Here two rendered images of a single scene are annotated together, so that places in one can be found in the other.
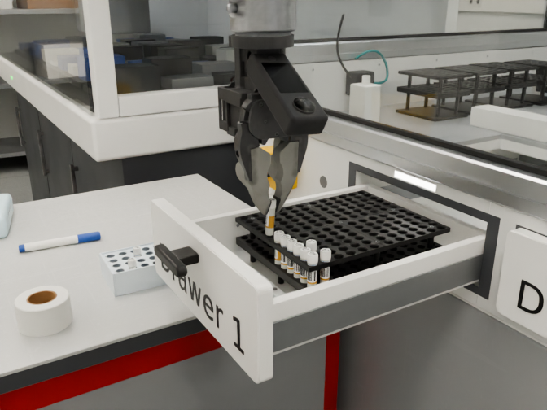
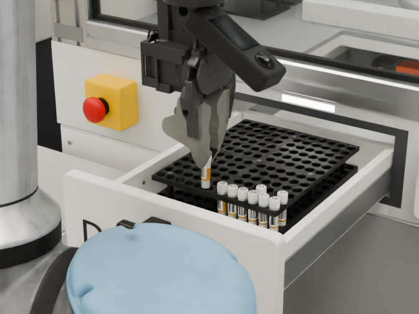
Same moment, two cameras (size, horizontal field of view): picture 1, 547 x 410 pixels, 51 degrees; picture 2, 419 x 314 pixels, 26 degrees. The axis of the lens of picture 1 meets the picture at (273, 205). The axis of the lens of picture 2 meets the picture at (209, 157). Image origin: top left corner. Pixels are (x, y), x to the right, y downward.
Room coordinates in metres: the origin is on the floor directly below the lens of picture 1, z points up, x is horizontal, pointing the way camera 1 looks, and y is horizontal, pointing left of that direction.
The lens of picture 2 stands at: (-0.23, 0.42, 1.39)
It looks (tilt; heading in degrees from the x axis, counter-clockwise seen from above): 25 degrees down; 335
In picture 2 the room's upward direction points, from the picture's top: straight up
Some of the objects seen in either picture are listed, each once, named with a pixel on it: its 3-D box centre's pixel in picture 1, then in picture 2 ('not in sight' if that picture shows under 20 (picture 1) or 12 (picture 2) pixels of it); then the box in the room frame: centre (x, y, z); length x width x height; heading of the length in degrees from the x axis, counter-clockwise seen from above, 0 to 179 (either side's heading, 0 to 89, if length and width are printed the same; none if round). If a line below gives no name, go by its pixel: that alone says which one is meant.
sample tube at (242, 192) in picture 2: (291, 258); (242, 206); (0.61, -0.02, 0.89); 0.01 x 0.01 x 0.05
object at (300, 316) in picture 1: (344, 246); (262, 183); (0.70, -0.10, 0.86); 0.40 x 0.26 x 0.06; 121
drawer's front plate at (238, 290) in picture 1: (203, 276); (167, 245); (0.59, 0.08, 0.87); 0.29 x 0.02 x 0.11; 31
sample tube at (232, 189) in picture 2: (285, 253); (232, 203); (0.62, -0.01, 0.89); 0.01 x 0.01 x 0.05
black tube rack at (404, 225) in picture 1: (339, 244); (258, 182); (0.70, -0.09, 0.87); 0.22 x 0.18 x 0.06; 121
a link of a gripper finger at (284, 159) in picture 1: (276, 171); (202, 120); (0.68, 0.00, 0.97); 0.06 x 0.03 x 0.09; 31
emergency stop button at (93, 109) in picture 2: not in sight; (96, 108); (1.01, 0.02, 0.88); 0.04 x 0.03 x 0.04; 31
